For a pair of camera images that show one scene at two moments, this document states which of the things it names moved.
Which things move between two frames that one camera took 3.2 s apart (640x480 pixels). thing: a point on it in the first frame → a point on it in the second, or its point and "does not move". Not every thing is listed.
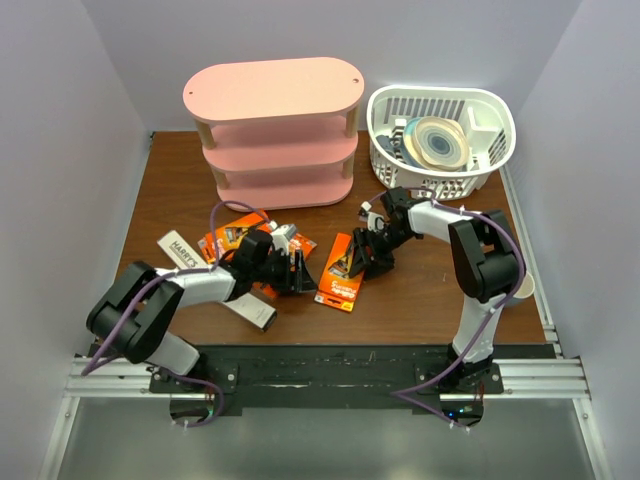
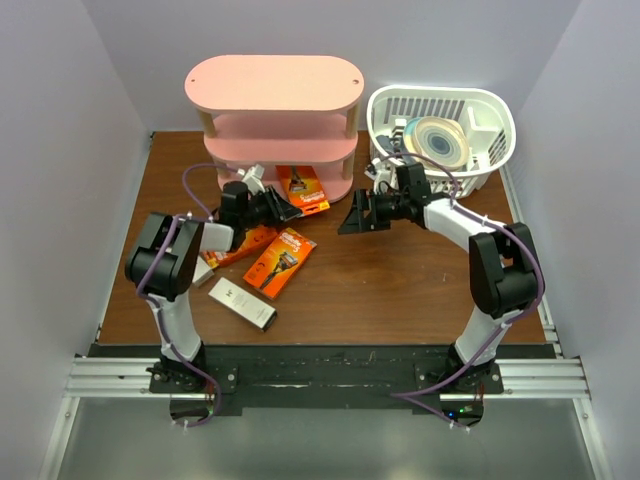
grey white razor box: (253, 309) does not move
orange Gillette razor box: (337, 287) → (303, 188)
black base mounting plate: (288, 379) does not move
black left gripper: (303, 280) → (278, 209)
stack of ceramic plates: (435, 143) does not move
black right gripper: (378, 262) → (356, 222)
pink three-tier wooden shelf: (281, 133) does not move
